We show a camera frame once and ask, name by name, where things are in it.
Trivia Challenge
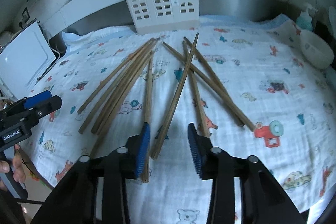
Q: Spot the wooden chopstick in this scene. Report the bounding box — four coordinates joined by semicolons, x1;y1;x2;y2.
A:
141;58;153;183
96;43;158;135
91;38;157;135
195;49;245;127
78;39;157;134
90;51;154;157
182;40;211;138
150;32;199;160
77;38;154;114

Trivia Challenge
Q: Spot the wooden chopstick crossing long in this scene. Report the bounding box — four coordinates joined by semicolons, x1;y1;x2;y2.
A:
163;42;256;132

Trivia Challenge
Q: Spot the person's left hand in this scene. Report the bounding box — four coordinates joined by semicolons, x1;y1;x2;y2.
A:
0;144;26;183

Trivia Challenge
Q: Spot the white appliance box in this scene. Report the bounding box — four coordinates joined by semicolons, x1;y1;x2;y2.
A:
0;20;56;101

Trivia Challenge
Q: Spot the printed white blue cloth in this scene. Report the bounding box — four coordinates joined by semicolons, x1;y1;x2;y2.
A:
22;15;335;223

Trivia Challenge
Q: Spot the white utensil holder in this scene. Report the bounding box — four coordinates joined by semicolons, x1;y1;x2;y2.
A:
126;0;200;35

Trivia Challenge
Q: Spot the white ceramic bowl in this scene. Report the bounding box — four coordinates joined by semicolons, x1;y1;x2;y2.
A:
299;30;334;70

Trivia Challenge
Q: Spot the teal soap dispenser bottle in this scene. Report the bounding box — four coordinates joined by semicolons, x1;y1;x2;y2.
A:
295;3;318;31

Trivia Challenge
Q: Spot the wall power socket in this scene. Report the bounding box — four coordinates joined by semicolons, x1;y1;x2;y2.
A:
22;7;30;23

